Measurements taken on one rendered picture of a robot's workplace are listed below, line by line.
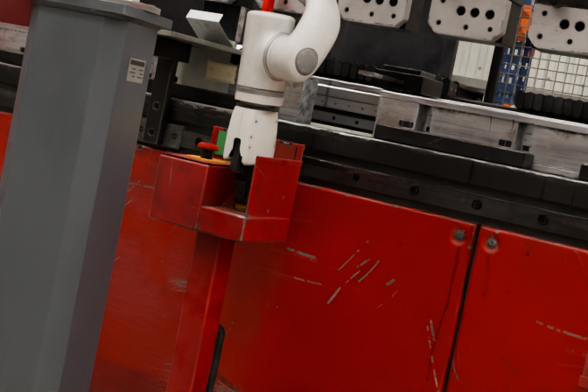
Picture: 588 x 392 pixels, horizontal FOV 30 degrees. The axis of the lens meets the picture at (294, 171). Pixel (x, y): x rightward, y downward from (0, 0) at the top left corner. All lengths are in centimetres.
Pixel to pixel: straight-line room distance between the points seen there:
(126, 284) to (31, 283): 64
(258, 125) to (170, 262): 48
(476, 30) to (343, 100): 51
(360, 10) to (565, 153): 50
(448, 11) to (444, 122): 21
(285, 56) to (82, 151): 38
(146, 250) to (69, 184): 65
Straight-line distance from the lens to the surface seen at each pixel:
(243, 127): 187
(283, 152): 200
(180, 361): 201
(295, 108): 224
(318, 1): 186
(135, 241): 230
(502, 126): 205
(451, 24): 210
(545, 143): 203
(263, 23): 187
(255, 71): 187
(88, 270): 171
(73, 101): 166
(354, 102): 248
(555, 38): 202
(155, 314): 228
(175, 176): 194
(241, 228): 186
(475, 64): 656
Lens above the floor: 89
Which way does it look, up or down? 3 degrees down
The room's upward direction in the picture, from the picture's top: 11 degrees clockwise
